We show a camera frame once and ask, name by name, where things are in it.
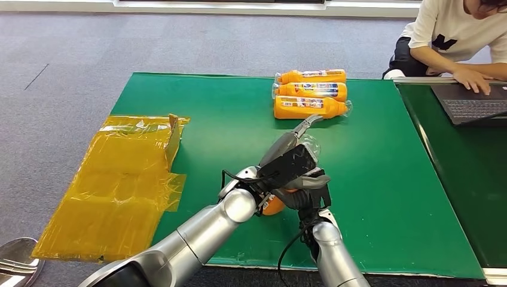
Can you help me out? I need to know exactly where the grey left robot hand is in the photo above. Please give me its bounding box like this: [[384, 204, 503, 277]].
[[259, 115, 331, 191]]

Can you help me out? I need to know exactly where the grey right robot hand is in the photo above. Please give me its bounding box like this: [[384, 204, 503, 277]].
[[272, 186, 332, 217]]

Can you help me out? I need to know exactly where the person's right hand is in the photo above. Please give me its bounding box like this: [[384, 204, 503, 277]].
[[453, 66, 494, 96]]

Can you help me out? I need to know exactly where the orange detergent bottle clear cap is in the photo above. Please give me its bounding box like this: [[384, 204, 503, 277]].
[[273, 96, 353, 120], [274, 69, 347, 85], [262, 133, 322, 217], [271, 82, 349, 103]]

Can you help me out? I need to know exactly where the dark grey laptop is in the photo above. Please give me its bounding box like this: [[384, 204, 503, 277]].
[[430, 82, 507, 127]]

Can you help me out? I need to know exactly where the person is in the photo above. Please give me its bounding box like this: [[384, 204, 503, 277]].
[[382, 0, 507, 96]]

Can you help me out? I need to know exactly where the large green table mat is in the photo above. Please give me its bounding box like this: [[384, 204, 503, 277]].
[[111, 72, 486, 280]]

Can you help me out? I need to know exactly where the dark green table mat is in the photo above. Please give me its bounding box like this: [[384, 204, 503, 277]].
[[397, 83, 507, 269]]

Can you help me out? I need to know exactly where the yellow film-wrapped flat cardboard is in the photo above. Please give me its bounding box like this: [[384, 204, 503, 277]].
[[31, 114, 191, 264]]

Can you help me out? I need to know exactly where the shiny metal round base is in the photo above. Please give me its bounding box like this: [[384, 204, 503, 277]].
[[0, 237, 45, 287]]

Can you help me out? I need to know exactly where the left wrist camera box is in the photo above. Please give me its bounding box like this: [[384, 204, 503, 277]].
[[256, 144, 319, 190]]

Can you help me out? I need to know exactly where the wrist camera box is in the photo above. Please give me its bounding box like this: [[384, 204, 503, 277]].
[[256, 144, 319, 190], [308, 169, 332, 210]]

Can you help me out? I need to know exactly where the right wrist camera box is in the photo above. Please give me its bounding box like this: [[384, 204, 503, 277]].
[[308, 169, 332, 210]]

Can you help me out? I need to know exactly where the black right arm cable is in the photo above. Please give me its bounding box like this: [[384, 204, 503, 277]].
[[276, 213, 320, 287]]

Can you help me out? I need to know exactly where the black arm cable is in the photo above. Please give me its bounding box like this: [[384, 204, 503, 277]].
[[220, 169, 278, 190], [276, 213, 320, 287]]

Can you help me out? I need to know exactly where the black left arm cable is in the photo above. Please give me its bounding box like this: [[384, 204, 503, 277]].
[[220, 169, 278, 190]]

